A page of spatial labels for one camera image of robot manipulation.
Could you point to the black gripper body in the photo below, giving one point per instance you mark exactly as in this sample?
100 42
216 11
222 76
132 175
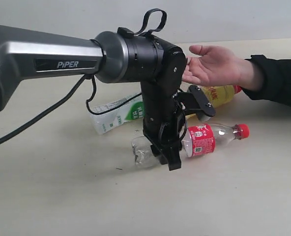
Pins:
164 118

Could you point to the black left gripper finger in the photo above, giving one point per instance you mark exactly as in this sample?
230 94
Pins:
158 155

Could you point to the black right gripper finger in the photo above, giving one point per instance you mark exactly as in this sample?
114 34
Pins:
171 153

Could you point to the clear cola bottle red label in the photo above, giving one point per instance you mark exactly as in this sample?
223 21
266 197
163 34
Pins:
199 140

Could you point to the green white yogurt bottle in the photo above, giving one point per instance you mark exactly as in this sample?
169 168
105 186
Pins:
111 115

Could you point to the black sleeved forearm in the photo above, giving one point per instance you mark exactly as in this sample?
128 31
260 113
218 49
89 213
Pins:
276 85

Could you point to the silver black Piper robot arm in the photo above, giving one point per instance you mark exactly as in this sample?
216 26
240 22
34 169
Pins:
111 57

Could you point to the yellow juice bottle red cap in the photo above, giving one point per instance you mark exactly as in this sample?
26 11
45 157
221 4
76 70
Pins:
218 96

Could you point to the person's open bare hand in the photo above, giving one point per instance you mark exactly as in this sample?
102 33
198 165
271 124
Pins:
213 66

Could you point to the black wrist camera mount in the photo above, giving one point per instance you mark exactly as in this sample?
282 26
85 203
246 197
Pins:
195 102

